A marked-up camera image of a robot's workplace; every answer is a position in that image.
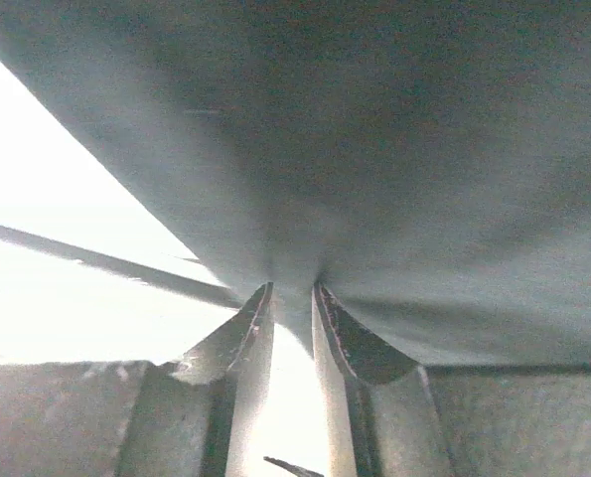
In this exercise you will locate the black daisy t-shirt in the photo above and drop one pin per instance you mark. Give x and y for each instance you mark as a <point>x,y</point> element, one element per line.
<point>428,161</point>

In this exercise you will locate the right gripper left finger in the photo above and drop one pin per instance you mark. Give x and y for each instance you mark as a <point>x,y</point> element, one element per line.
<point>192,416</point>

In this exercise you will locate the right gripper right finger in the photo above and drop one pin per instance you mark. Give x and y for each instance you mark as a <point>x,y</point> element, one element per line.
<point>389,415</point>

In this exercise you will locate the aluminium rail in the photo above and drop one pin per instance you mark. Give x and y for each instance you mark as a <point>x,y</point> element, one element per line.
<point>156,277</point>

